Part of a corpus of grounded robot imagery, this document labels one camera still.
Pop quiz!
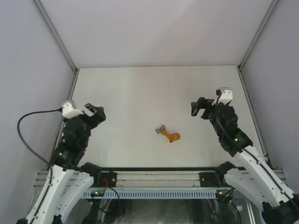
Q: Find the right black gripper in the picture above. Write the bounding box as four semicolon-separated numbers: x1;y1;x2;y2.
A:
191;97;228;137

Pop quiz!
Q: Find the orange plastic water faucet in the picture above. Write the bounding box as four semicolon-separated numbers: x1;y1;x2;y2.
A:
162;130;180;143

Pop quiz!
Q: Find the metal tee pipe fitting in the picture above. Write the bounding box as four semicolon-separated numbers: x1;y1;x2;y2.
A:
156;125;166;134

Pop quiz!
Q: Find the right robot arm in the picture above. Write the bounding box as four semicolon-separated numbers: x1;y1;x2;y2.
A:
191;98;299;224

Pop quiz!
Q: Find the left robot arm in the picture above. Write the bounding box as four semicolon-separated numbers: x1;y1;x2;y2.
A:
17;100;106;224

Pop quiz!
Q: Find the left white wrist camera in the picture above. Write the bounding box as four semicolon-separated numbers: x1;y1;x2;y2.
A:
62;100;84;119

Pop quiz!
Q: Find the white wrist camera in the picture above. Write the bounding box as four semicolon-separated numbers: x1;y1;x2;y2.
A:
214;87;233;105
62;100;84;119

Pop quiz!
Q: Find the right black camera cable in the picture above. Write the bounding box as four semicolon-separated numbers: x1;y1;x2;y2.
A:
214;92;236;145

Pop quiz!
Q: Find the black camera cable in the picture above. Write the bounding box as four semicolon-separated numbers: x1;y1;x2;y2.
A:
16;108;64;165
214;92;236;145

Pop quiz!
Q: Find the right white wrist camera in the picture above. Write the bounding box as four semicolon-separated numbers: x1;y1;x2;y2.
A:
214;87;233;105

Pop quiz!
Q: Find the left black camera cable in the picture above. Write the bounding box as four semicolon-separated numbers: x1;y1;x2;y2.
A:
16;108;64;165

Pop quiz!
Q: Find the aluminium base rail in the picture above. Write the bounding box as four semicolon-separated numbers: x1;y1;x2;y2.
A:
34;169;288;189

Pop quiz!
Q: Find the slotted grey cable duct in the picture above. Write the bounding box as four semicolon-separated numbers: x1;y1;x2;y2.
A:
82;189;217;199

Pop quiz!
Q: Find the left aluminium frame post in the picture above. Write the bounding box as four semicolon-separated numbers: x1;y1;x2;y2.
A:
32;0;78;74

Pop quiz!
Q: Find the aluminium frame post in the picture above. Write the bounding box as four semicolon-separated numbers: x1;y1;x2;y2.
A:
238;0;280;70
32;0;78;74

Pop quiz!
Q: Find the right aluminium frame post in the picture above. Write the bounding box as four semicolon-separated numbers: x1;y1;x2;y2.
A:
238;0;280;70

